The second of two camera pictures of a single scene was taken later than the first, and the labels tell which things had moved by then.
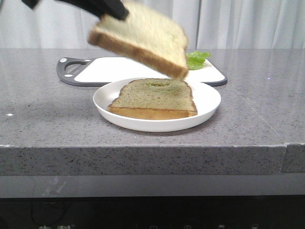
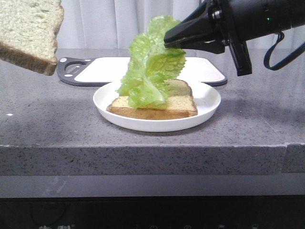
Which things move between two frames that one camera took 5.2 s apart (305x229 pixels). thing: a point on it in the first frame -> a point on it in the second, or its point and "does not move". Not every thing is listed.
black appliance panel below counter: (213, 212) does not move
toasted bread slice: (146, 36) -> (28, 32)
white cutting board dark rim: (99, 71) does not move
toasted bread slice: (154, 99) does not move
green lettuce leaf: (195, 60) -> (152, 65)
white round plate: (206, 98) does not move
